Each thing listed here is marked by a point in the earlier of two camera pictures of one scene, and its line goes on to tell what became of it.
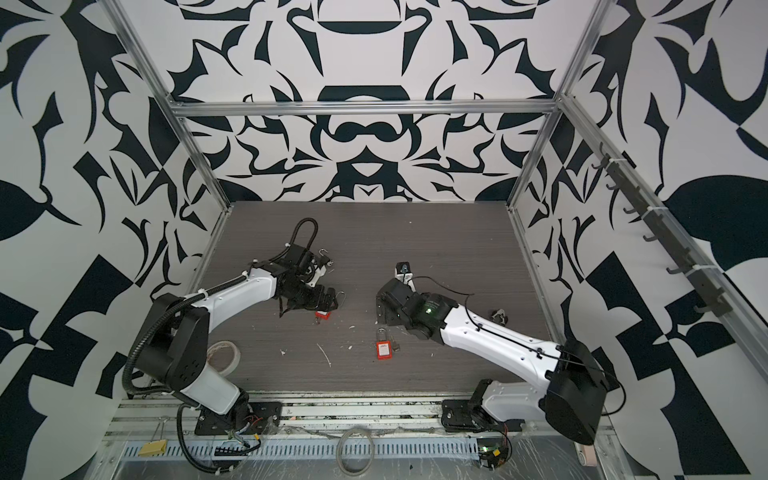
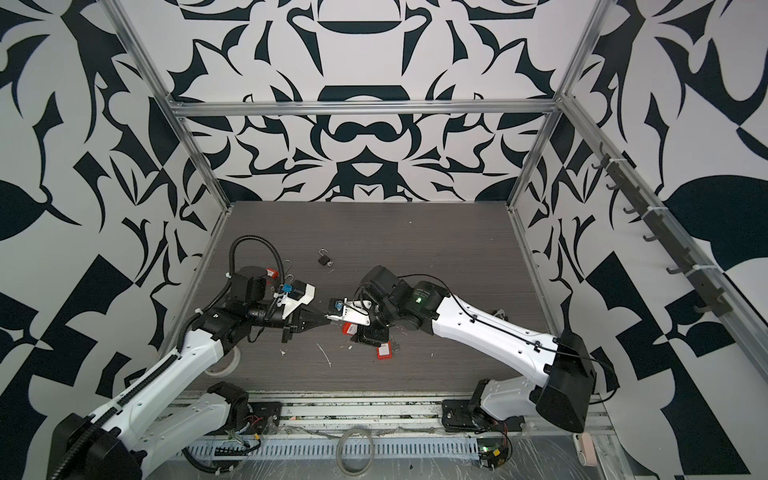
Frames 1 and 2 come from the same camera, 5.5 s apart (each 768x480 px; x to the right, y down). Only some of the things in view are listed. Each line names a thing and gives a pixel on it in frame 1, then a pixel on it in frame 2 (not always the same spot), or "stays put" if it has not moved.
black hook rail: (708, 293) stays put
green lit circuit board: (493, 452) stays put
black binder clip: (499, 317) stays put
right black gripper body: (391, 318) to (377, 331)
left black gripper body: (311, 298) to (290, 324)
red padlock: (383, 347) stays put
